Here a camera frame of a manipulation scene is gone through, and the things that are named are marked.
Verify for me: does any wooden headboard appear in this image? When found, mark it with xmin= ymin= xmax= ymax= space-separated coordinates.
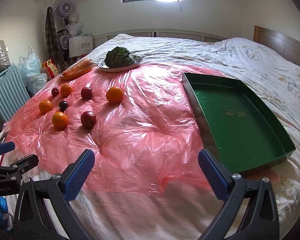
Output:
xmin=253 ymin=25 xmax=300 ymax=66

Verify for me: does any small red apple back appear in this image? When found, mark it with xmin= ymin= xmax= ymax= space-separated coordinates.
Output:
xmin=51 ymin=87 xmax=60 ymax=97

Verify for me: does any light blue suitcase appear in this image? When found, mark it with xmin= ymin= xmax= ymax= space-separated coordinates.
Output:
xmin=0 ymin=64 xmax=30 ymax=122

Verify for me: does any clear plastic bag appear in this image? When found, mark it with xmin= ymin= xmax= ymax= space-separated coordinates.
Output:
xmin=18 ymin=46 xmax=47 ymax=97

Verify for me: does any grey white fan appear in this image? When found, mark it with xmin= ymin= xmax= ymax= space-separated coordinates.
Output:
xmin=56 ymin=2 xmax=72 ymax=17

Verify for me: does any small orange left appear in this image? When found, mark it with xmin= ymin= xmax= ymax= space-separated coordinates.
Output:
xmin=38 ymin=100 xmax=53 ymax=114

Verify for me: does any blue gloved operator hand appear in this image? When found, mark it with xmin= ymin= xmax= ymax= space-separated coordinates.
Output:
xmin=0 ymin=197 xmax=13 ymax=233

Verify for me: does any carrot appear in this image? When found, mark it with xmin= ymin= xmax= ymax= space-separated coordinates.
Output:
xmin=62 ymin=58 xmax=91 ymax=76

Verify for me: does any green leafy vegetable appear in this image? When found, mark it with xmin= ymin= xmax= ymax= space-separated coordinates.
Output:
xmin=105 ymin=47 xmax=132 ymax=66

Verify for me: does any orange ceramic plate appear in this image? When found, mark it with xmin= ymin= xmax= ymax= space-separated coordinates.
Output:
xmin=60 ymin=64 xmax=95 ymax=81

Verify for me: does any white floral bed quilt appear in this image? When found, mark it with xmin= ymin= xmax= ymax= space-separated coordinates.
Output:
xmin=72 ymin=34 xmax=300 ymax=239

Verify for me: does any white cardboard box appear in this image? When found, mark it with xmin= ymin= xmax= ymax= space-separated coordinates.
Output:
xmin=69 ymin=36 xmax=93 ymax=58

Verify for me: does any small orange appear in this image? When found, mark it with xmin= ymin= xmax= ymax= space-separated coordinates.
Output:
xmin=60 ymin=83 xmax=72 ymax=98
xmin=38 ymin=100 xmax=53 ymax=114

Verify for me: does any plaid scarf on rack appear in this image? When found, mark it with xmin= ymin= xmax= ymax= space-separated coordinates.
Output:
xmin=45 ymin=7 xmax=64 ymax=70

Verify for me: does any dark plum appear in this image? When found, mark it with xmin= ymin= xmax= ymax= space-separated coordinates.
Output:
xmin=58 ymin=100 xmax=68 ymax=112

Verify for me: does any yellow red rice bag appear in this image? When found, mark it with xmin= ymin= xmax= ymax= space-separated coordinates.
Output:
xmin=42 ymin=58 xmax=59 ymax=81

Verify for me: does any pink plastic sheet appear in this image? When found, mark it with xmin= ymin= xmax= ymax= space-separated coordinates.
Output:
xmin=4 ymin=63 xmax=223 ymax=195

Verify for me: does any green tray box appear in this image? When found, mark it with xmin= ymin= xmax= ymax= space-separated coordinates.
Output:
xmin=182 ymin=73 xmax=296 ymax=176

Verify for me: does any small orange back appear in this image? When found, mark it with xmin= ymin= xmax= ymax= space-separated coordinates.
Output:
xmin=60 ymin=83 xmax=72 ymax=98

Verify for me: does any metal oval plate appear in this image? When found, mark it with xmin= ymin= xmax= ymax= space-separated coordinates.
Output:
xmin=97 ymin=55 xmax=143 ymax=73

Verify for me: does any large orange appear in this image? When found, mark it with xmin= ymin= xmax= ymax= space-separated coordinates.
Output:
xmin=106 ymin=87 xmax=124 ymax=104

